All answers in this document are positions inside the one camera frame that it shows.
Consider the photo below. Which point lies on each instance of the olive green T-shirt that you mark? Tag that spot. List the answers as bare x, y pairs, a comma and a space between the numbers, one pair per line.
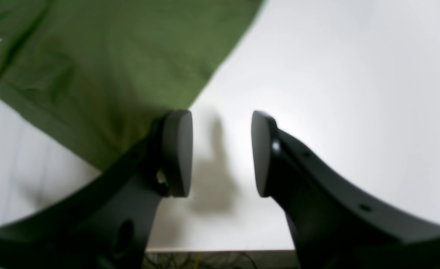
93, 74

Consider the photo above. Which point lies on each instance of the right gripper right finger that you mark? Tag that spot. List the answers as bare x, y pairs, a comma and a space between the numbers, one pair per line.
333, 223

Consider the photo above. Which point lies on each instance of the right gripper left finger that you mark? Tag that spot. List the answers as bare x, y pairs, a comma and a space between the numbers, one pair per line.
106, 225

